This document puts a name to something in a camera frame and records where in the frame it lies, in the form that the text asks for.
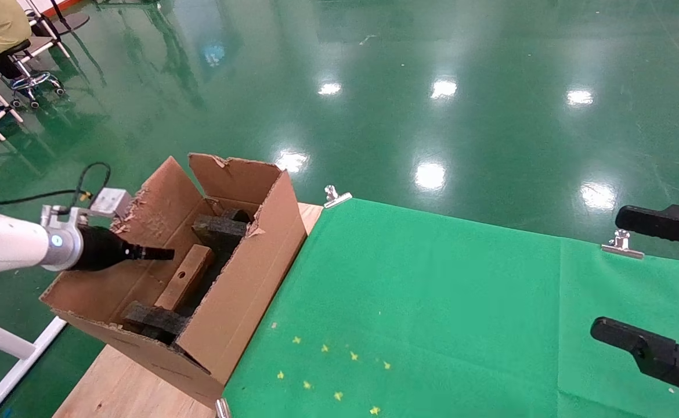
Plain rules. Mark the metal binder clip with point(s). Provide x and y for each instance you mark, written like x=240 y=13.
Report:
x=622 y=247
x=335 y=197
x=222 y=409

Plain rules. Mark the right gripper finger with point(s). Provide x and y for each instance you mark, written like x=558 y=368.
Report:
x=664 y=222
x=658 y=354

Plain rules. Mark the black stool with chrome base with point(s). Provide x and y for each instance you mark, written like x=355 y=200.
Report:
x=19 y=46

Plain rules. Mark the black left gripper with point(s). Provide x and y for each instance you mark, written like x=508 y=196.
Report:
x=101 y=249

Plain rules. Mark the wooden block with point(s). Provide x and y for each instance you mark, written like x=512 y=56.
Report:
x=185 y=277

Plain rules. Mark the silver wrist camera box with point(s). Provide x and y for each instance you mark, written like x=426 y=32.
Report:
x=110 y=201

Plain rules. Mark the green table cloth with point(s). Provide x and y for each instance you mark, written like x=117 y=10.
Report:
x=461 y=302

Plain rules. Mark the large open cardboard carton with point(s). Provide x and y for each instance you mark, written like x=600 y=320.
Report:
x=241 y=302

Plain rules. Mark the black foam block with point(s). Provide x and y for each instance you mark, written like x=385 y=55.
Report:
x=154 y=322
x=220 y=229

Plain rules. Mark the black round floor base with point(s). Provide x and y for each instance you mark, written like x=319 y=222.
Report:
x=72 y=23

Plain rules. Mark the white table leg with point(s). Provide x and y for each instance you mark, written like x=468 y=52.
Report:
x=8 y=348

